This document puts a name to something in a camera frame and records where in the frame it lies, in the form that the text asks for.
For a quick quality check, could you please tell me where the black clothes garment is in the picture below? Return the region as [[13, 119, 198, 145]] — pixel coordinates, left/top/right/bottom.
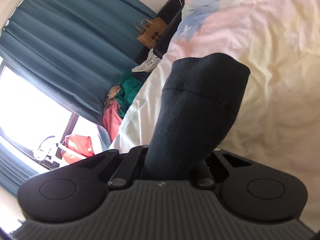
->
[[142, 53, 251, 180]]

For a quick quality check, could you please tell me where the red hanging garment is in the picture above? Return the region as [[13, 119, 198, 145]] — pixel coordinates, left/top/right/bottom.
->
[[61, 134, 94, 164]]

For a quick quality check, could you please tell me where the green garment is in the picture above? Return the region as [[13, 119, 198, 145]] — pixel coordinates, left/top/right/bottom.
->
[[115, 72, 143, 118]]

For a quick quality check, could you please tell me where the white cloth on armchair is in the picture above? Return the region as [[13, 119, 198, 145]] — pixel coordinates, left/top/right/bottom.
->
[[131, 49, 161, 73]]

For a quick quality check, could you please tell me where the black framed window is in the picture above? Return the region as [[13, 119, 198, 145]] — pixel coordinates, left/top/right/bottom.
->
[[1, 61, 79, 169]]

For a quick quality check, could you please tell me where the left teal curtain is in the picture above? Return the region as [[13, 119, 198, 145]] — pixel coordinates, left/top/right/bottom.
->
[[0, 145, 39, 197]]

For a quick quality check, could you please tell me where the teal curtain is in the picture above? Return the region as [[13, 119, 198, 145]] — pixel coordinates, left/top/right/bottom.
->
[[1, 0, 156, 124], [0, 145, 39, 197]]

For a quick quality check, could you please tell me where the right teal curtain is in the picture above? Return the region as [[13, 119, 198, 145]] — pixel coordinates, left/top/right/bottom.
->
[[1, 0, 156, 124]]

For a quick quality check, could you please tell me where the brown paper bag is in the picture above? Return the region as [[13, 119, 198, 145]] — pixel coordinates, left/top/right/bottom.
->
[[136, 17, 168, 49]]

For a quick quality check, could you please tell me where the pastel bed duvet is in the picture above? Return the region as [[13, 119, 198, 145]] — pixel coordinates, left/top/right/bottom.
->
[[111, 0, 319, 230]]

